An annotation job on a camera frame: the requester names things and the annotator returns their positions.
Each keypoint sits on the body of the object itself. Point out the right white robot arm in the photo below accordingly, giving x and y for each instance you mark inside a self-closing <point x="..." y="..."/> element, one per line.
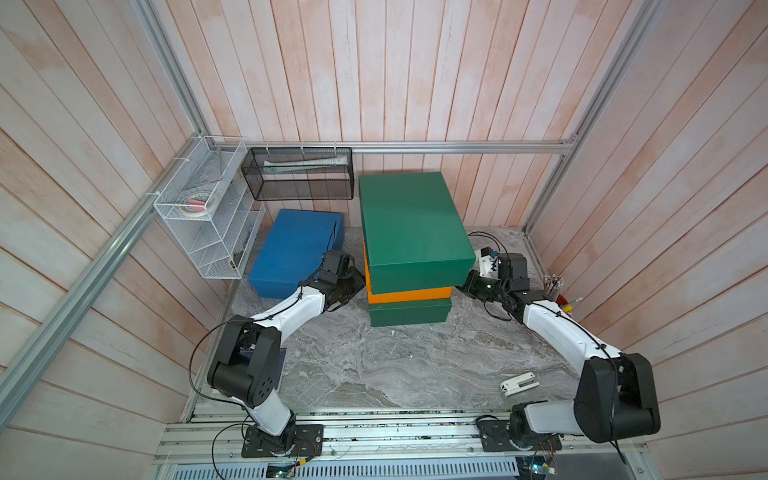
<point x="616" y="396"/>

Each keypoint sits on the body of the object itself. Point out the tape roll in shelf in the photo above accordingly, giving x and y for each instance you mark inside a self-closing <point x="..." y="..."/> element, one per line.
<point x="198" y="204"/>

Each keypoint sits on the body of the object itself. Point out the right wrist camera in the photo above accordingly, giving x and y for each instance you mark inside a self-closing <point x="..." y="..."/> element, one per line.
<point x="487" y="262"/>

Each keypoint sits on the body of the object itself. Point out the black mesh wall basket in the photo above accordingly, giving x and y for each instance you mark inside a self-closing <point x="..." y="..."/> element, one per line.
<point x="300" y="186"/>

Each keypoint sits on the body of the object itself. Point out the dark blue notebook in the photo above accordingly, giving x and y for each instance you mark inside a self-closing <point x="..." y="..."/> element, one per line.
<point x="281" y="363"/>

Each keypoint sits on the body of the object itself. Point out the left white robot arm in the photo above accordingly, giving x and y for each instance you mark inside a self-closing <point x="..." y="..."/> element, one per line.
<point x="245" y="366"/>

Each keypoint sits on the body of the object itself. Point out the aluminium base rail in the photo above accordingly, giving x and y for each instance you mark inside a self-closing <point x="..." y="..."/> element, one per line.
<point x="388" y="444"/>

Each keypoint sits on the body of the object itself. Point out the paper in mesh basket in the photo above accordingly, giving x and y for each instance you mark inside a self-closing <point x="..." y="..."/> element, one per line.
<point x="317" y="166"/>

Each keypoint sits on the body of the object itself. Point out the orange shoebox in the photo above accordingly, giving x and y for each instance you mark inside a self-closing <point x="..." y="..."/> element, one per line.
<point x="402" y="296"/>

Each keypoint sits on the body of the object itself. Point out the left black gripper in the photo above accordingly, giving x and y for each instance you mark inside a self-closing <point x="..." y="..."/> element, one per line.
<point x="359" y="279"/>

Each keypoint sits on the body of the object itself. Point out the blue shoebox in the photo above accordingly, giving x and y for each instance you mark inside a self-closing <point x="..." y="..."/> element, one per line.
<point x="294" y="248"/>

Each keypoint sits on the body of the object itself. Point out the white stapler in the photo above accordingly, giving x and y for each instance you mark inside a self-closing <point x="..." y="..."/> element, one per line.
<point x="519" y="384"/>

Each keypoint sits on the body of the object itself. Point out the white wire wall shelf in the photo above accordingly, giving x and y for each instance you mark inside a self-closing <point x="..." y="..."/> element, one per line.
<point x="220" y="244"/>

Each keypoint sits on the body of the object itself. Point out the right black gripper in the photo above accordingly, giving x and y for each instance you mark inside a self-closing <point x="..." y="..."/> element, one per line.
<point x="471" y="281"/>

